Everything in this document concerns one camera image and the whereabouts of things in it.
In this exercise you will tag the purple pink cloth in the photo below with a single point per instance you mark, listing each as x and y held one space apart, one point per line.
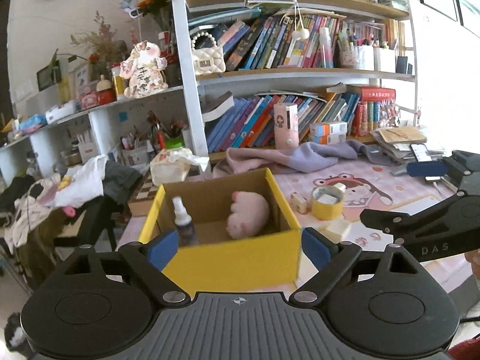
307 158

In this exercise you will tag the yellow tape roll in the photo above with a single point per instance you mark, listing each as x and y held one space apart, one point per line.
327 202

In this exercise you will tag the pink tall box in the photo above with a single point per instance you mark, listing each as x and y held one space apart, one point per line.
286 126

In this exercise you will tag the white bookshelf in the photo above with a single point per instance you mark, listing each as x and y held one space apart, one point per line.
182 101

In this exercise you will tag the pile of clothes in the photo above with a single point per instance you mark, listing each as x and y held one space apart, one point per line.
39 216

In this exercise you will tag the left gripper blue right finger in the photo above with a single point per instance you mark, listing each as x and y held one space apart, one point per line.
333 262

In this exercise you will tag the orange white small box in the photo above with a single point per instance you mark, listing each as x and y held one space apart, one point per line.
328 133

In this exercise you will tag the spray bottle with white cap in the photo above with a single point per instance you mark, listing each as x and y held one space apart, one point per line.
184 224

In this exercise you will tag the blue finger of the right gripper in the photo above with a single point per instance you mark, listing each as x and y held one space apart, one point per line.
427 169

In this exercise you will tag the yellow cardboard box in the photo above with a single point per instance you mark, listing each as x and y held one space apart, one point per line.
219 263

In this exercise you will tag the white eraser block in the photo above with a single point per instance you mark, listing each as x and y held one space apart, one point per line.
340 187

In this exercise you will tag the pink plush paw toy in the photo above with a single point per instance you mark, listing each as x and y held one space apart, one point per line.
249 214

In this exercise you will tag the white quilted handbag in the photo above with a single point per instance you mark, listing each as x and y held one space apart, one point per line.
207 60

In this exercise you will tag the red boxed book set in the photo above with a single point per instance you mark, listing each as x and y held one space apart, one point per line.
375 109

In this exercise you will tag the pink cat figurine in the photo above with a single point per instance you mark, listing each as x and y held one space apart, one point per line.
144 71

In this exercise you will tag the small white pink toy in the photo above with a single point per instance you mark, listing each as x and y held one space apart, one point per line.
299 203

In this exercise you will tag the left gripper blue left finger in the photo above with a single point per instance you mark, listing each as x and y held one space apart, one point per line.
145 264

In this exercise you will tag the tissue pack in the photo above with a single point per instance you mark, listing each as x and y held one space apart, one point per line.
173 165

